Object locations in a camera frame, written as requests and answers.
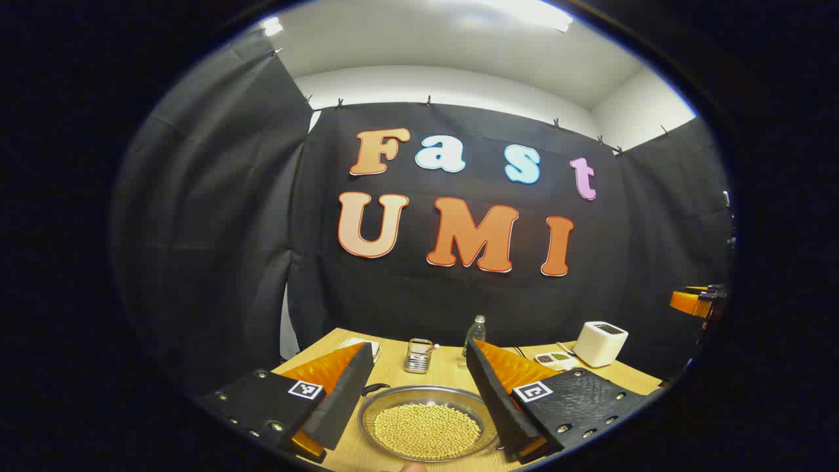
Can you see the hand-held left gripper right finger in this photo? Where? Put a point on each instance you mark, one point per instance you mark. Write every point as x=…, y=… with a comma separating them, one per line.
x=498, y=406

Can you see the white toaster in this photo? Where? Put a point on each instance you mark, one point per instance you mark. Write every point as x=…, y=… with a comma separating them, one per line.
x=600, y=344

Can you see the pile of soybeans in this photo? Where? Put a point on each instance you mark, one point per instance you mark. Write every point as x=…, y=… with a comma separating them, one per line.
x=426, y=429

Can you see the stainless steel pot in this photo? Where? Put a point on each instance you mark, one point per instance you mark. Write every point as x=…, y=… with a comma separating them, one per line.
x=419, y=393

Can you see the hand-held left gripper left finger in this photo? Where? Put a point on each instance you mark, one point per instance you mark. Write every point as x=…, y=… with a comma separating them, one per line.
x=341, y=406

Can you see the white divided bean dish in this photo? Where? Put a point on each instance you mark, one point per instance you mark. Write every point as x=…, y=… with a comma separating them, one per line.
x=557, y=359

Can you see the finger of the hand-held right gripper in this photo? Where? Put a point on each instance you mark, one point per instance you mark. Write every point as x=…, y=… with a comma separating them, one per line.
x=688, y=303

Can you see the small white plate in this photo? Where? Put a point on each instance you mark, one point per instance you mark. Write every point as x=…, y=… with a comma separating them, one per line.
x=375, y=347

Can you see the ceiling light panel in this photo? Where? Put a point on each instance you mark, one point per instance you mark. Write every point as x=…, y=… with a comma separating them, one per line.
x=272, y=26
x=531, y=12

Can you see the clear plastic water bottle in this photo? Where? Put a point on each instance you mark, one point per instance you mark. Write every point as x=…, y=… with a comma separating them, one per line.
x=476, y=334

